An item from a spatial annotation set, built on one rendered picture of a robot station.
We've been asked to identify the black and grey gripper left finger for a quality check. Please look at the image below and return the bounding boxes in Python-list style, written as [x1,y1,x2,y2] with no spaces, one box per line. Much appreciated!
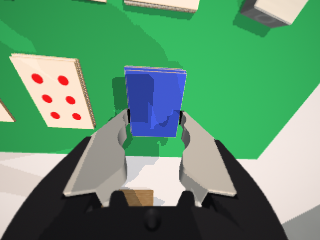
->
[0,108,130,240]

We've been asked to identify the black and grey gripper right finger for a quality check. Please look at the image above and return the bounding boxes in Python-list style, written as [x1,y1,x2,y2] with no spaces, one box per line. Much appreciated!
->
[179,110,288,240]

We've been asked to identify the green felt mat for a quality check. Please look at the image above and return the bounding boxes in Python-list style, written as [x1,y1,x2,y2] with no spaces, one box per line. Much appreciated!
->
[0,0,320,160]

